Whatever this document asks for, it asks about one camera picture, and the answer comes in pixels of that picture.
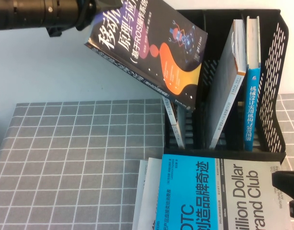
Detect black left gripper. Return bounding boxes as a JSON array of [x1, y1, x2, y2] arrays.
[[76, 0, 125, 32]]

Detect dark robot cover book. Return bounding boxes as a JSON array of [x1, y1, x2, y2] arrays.
[[83, 0, 209, 112]]

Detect blue and grey cover book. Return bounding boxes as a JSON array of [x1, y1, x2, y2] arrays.
[[155, 154, 293, 230]]

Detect blue spine hardcover book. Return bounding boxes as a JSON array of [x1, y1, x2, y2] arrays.
[[244, 16, 261, 151]]

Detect black plastic book stand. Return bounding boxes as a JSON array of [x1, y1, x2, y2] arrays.
[[163, 9, 289, 164]]

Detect white book with orange stripe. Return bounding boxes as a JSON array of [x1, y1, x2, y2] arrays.
[[209, 19, 247, 150]]

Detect thin white spine book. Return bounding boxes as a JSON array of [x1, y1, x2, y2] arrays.
[[164, 102, 186, 149]]

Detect white cover book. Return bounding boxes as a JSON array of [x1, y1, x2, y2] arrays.
[[136, 157, 163, 230], [131, 160, 149, 230]]

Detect grey checked tablecloth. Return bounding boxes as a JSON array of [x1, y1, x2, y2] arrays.
[[0, 92, 294, 230]]

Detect black left camera mount bracket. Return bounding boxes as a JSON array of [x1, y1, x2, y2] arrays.
[[45, 25, 64, 38]]

